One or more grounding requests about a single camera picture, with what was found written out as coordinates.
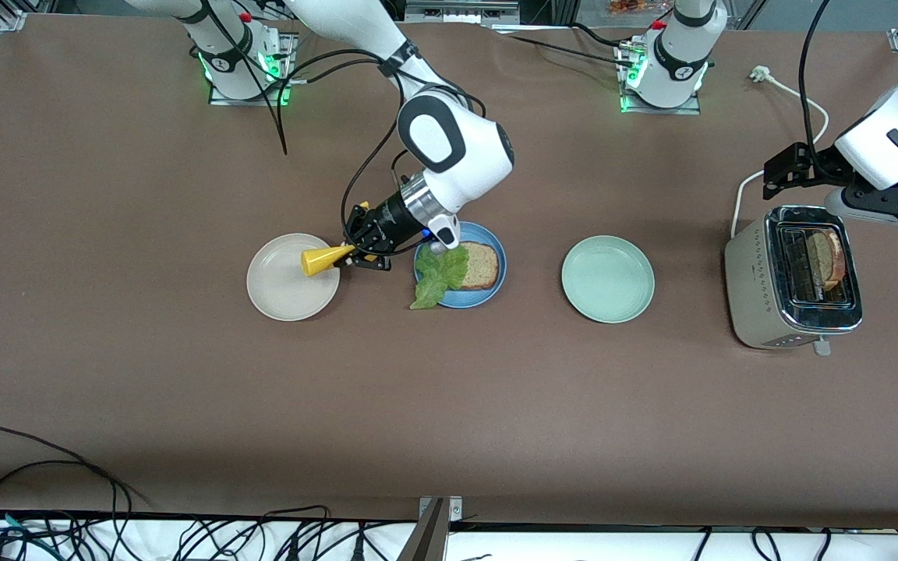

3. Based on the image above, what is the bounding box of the yellow squeeze bottle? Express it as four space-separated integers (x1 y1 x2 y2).
301 201 370 278

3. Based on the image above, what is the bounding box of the green lettuce leaf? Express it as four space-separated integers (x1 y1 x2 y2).
409 243 470 311

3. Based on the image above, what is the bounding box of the brown bread slice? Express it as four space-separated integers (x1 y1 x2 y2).
453 242 500 291
806 231 844 291

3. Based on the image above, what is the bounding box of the white round plate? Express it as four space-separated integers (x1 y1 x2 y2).
246 233 341 322

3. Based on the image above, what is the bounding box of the blue round plate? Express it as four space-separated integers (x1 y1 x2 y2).
413 221 507 309

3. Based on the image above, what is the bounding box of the green round plate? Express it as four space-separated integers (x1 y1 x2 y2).
561 235 656 324

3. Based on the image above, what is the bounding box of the silver two-slot toaster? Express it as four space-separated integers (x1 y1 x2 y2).
724 205 864 358

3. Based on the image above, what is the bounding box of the grey metal box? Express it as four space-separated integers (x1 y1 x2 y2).
405 0 521 24

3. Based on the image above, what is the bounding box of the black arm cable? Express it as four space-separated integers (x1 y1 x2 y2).
203 0 489 258
797 0 832 168

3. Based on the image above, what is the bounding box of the white toaster power cord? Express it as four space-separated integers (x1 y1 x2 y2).
731 65 830 239

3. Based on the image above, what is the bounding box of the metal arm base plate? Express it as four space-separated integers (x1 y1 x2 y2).
619 37 704 116
209 31 298 107

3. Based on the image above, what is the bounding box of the black table cable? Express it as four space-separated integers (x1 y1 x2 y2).
488 22 641 69

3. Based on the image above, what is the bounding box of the metal table edge bracket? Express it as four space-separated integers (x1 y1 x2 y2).
397 496 464 561

